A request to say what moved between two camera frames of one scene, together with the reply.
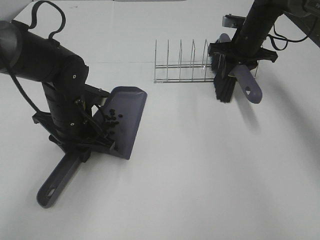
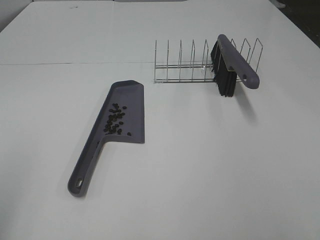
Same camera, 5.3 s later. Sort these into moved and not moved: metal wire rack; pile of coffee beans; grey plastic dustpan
Moved: grey plastic dustpan
Not moved: metal wire rack; pile of coffee beans
